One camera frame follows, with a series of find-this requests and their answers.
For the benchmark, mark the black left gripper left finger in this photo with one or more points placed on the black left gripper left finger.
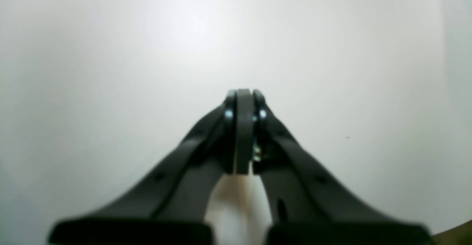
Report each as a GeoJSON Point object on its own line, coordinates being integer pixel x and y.
{"type": "Point", "coordinates": [168, 205]}

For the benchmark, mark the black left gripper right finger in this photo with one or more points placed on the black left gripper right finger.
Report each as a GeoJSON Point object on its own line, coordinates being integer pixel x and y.
{"type": "Point", "coordinates": [308, 205]}

